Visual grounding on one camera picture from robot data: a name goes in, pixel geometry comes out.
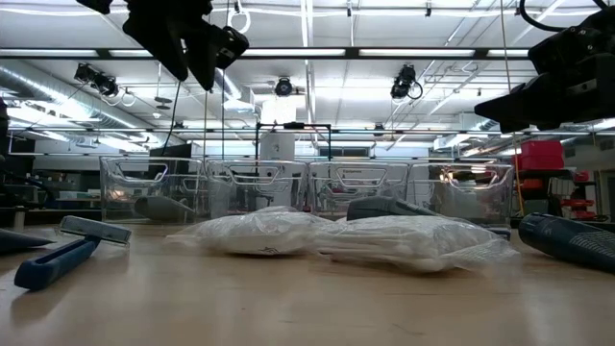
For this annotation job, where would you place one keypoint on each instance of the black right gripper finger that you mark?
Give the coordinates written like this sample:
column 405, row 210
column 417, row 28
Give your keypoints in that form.
column 528, row 103

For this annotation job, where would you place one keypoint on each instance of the clear plastic bin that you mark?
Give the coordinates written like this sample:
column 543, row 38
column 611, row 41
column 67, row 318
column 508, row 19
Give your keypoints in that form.
column 254, row 192
column 120, row 187
column 461, row 197
column 358, row 190

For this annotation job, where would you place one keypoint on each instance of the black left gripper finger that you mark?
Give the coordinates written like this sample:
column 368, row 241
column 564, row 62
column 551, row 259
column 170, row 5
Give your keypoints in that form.
column 163, row 48
column 203, row 57

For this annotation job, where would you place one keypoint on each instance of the blue disposable razor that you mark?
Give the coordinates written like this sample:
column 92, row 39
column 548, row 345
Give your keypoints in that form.
column 53, row 264

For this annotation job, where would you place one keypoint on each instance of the small white cylinder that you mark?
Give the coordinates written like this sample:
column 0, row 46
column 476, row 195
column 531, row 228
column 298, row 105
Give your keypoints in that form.
column 19, row 218

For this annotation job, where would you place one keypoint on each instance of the silver ventilation duct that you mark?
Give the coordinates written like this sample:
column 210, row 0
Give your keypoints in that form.
column 48, row 89
column 230, row 89

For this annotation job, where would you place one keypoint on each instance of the grey deodorant stick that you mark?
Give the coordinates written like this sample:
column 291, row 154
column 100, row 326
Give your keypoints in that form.
column 163, row 210

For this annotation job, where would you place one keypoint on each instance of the white pillar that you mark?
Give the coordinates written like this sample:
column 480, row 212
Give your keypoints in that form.
column 277, row 144

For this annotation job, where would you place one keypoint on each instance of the black overhead camera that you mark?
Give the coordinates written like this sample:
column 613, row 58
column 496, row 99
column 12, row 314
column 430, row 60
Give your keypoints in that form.
column 283, row 87

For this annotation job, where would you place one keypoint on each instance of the red plastic crate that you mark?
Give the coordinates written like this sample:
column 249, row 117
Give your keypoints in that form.
column 540, row 154

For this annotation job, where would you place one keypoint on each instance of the black deodorant stick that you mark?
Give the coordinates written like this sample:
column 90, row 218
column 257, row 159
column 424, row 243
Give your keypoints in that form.
column 379, row 207

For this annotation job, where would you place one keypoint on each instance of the metal storage shelf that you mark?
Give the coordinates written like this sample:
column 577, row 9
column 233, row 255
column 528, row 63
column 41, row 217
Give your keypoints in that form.
column 576, row 202

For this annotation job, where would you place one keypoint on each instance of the black tubular stand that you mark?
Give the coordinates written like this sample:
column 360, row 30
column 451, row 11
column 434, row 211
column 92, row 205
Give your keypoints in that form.
column 293, row 126

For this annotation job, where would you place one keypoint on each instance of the cotton swabs clear bag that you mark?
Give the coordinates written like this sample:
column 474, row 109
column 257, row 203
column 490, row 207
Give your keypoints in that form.
column 408, row 240
column 250, row 235

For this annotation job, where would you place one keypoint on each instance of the dark cluttered workbench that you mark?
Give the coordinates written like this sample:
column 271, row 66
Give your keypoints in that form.
column 72, row 194

